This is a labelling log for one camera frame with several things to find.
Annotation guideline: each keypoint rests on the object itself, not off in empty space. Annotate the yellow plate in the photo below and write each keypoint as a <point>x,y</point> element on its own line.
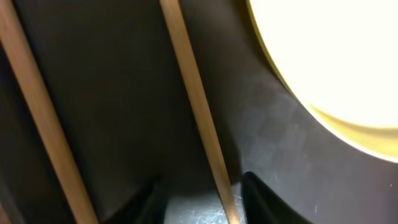
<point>339,59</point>

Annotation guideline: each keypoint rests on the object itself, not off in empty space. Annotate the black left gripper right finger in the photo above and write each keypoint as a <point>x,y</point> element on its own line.
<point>263,206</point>

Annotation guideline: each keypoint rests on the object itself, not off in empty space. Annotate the wooden chopstick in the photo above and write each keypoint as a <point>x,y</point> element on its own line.
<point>29,78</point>
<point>192,80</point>

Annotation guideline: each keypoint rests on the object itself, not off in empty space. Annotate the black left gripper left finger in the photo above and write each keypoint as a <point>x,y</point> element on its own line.
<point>148,206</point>

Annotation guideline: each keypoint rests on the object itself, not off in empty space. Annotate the dark brown serving tray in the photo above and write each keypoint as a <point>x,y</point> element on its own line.
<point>111,72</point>

